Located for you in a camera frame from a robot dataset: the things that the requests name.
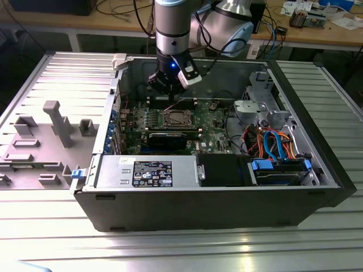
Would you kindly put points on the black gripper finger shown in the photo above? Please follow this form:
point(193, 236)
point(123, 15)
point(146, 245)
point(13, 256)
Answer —
point(179, 89)
point(160, 83)

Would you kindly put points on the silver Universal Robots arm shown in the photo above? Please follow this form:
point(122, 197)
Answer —
point(170, 22)

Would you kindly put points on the CPU socket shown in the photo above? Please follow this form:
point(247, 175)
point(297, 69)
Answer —
point(164, 124)

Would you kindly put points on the pale grey case latch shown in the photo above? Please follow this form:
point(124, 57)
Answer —
point(119, 61)

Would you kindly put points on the black graphics card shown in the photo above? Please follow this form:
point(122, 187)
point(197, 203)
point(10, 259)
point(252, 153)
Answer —
point(167, 140)

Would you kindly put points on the green motherboard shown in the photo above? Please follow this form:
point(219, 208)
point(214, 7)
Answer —
point(211, 133)

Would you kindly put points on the silver metal drive cage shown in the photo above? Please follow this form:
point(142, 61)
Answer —
point(249, 107)

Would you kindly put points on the white labelled strip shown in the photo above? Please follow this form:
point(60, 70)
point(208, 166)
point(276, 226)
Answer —
point(254, 51)

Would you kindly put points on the silver power supply unit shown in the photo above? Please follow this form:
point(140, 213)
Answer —
point(113, 170)

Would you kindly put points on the black upright device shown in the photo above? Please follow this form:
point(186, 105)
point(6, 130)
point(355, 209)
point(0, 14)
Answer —
point(259, 17)

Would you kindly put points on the small black adapter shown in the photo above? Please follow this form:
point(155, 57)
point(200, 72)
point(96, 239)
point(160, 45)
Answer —
point(282, 30)

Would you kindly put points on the black open PC case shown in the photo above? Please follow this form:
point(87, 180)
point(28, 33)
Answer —
point(198, 209)

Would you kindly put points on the blue case latch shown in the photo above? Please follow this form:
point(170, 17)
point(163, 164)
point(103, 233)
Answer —
point(78, 174)

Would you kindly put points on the hard disk in blue carrier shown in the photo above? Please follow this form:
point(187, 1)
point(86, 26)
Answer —
point(272, 174)

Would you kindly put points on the large black box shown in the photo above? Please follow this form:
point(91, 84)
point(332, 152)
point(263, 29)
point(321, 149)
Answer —
point(51, 7)

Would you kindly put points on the white paper sheets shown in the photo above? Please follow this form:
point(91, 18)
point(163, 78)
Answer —
point(347, 22)
point(289, 7)

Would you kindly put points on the grey parts rack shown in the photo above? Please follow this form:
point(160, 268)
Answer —
point(42, 153)

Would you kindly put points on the metal heat sink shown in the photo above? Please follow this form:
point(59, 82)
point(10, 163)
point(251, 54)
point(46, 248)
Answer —
point(297, 18)

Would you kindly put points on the wooden desk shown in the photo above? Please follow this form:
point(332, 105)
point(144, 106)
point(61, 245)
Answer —
point(312, 35)

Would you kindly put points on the loose electronics board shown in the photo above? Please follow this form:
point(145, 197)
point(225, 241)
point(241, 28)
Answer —
point(314, 20)

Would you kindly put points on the blue box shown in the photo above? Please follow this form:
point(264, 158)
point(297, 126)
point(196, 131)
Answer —
point(336, 3)

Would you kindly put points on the pale blue rounded object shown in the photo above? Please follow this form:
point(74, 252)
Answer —
point(34, 266)

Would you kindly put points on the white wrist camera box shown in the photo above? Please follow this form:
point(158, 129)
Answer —
point(190, 73)

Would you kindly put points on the small silver hinge bracket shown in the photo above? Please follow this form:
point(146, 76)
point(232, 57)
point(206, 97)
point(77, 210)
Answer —
point(202, 173)

